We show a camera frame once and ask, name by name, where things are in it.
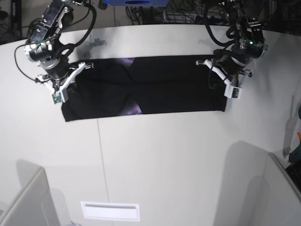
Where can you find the white right partition panel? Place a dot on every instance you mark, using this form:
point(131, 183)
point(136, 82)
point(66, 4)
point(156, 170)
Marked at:
point(279, 201)

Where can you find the blue box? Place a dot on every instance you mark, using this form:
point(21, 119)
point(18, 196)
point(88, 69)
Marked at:
point(154, 3)

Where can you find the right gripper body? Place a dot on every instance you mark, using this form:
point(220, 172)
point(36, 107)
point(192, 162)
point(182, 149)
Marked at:
point(60, 77)

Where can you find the black T-shirt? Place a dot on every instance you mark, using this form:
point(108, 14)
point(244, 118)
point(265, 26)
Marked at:
point(143, 85)

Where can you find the black keyboard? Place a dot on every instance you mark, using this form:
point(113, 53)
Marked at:
point(294, 172)

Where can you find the white left partition panel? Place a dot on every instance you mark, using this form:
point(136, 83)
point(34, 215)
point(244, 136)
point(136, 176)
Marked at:
point(33, 205)

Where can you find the teal orange tool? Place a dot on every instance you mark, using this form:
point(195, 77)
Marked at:
point(295, 155)

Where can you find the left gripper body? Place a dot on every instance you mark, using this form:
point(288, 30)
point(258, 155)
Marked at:
point(227, 72)

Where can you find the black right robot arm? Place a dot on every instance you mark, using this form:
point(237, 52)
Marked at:
point(45, 49)

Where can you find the white partition panel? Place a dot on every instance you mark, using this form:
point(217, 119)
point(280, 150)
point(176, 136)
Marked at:
point(279, 201)
point(33, 205)

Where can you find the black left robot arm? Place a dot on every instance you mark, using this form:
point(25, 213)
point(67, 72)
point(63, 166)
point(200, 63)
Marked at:
point(246, 43)

